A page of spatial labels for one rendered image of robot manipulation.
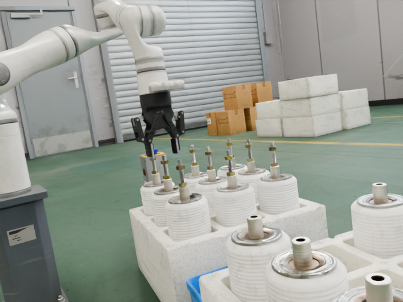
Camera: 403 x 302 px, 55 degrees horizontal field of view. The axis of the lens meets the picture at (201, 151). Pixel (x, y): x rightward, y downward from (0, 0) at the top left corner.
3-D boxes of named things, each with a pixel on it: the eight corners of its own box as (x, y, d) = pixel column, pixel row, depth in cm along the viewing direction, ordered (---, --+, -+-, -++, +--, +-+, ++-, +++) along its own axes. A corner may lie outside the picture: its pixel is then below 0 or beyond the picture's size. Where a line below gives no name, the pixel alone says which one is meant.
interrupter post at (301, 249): (300, 272, 44) (297, 245, 44) (289, 265, 46) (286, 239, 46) (318, 266, 45) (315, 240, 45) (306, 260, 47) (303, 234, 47)
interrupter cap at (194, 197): (161, 204, 85) (161, 201, 85) (187, 195, 90) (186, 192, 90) (183, 207, 79) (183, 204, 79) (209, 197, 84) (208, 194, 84)
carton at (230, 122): (246, 132, 486) (243, 108, 483) (231, 135, 475) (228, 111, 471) (233, 132, 512) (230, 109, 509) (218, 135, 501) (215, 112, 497)
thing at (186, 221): (167, 280, 87) (155, 203, 85) (198, 263, 94) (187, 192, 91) (195, 291, 80) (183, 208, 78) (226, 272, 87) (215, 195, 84)
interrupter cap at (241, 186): (220, 195, 85) (220, 192, 85) (213, 189, 92) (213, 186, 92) (253, 189, 86) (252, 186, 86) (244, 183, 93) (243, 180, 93)
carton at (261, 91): (273, 103, 509) (270, 81, 505) (258, 105, 498) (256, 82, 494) (259, 105, 535) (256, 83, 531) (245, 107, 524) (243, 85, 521)
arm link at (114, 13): (141, -7, 97) (152, 27, 101) (115, -6, 120) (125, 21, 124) (108, 5, 95) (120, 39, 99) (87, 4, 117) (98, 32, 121)
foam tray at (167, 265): (180, 334, 78) (167, 250, 76) (138, 267, 114) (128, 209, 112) (333, 277, 92) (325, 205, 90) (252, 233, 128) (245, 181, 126)
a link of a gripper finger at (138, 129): (134, 117, 91) (143, 139, 92) (127, 119, 90) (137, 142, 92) (138, 116, 89) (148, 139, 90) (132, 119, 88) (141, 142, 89)
